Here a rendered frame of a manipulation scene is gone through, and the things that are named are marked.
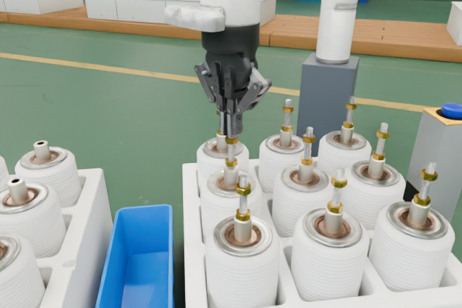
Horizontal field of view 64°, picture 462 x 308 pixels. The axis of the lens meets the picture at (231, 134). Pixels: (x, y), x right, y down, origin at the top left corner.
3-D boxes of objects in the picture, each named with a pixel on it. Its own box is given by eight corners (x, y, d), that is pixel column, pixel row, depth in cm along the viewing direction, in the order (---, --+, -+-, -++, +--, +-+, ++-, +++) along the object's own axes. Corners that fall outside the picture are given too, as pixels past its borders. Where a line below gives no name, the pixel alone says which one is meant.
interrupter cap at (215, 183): (202, 197, 55) (202, 193, 55) (211, 170, 62) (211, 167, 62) (253, 201, 54) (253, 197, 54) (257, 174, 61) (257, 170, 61)
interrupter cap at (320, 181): (334, 175, 61) (335, 172, 60) (320, 199, 55) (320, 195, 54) (291, 163, 64) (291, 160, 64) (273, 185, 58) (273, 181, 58)
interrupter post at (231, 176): (222, 189, 57) (222, 170, 56) (224, 180, 59) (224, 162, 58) (238, 190, 57) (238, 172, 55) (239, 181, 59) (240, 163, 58)
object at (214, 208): (198, 288, 62) (194, 199, 54) (209, 247, 71) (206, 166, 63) (256, 295, 61) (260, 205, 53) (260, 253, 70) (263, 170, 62)
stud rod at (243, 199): (237, 227, 47) (238, 177, 43) (241, 223, 47) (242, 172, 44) (244, 230, 46) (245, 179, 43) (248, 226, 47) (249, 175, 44)
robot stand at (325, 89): (303, 139, 126) (311, 52, 113) (346, 147, 122) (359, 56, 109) (293, 159, 115) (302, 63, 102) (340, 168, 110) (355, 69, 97)
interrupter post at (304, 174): (313, 179, 60) (315, 161, 58) (309, 185, 58) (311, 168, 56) (300, 174, 61) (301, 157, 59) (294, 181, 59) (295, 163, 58)
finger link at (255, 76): (242, 58, 46) (232, 69, 48) (261, 89, 45) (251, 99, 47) (255, 55, 48) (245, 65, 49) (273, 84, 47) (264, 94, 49)
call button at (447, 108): (434, 113, 68) (437, 102, 67) (454, 112, 69) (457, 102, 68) (448, 122, 65) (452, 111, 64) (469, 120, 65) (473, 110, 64)
